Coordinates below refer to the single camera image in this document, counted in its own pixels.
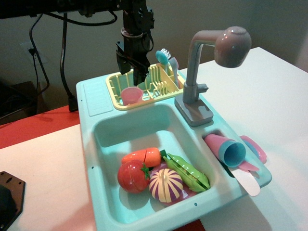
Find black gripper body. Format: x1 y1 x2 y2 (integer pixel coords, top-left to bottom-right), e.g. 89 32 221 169
116 32 154 67

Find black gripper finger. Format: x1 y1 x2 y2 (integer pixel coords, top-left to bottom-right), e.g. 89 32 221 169
116 53 131 75
133 65 150 86

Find pink plastic cup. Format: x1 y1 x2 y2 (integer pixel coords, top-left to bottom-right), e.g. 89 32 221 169
120 87 143 106

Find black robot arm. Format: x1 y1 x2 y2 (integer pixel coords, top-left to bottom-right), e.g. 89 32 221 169
0 0 154 86

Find yellow drying rack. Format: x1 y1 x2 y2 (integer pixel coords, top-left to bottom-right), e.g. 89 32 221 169
106 64 185 111

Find pink stacked cup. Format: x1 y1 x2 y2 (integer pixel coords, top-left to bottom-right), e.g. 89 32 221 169
204 134 236 163

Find blue stacked cup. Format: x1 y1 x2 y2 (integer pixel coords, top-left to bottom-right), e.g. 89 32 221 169
218 140 246 167

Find teal toy sink unit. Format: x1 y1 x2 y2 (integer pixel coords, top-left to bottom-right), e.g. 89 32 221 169
76 65 272 231

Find teal dish brush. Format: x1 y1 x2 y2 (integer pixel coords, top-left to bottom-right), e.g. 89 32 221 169
155 48 171 73

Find light blue plastic fork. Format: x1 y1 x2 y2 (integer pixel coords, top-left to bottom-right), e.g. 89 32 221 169
169 57 180 89

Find orange toy carrot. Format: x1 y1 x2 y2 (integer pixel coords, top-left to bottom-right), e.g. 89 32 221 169
121 147 167 167

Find grey toy faucet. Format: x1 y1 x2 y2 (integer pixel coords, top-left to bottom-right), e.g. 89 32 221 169
175 26 252 127

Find red toy tomato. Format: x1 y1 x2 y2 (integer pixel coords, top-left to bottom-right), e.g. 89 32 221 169
117 160 150 193

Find purple yellow toy onion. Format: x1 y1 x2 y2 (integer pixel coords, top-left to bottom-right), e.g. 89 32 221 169
149 168 183 203

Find green toy pea pod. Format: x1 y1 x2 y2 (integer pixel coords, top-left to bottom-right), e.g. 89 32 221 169
163 154 210 193

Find pink plate under vegetables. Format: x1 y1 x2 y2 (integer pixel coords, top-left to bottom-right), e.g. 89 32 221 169
150 163 196 205

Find pink plastic plate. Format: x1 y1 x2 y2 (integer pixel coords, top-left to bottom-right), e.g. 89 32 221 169
240 135 267 164

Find white plastic knife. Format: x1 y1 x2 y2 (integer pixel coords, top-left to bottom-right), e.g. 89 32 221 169
229 167 260 196

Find black flexible hose cable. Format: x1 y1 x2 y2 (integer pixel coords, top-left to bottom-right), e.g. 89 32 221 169
59 12 79 113

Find black power cable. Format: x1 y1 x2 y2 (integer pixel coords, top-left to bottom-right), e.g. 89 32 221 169
0 13 50 121

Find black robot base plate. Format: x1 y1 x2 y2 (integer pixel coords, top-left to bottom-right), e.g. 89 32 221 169
0 171 26 231

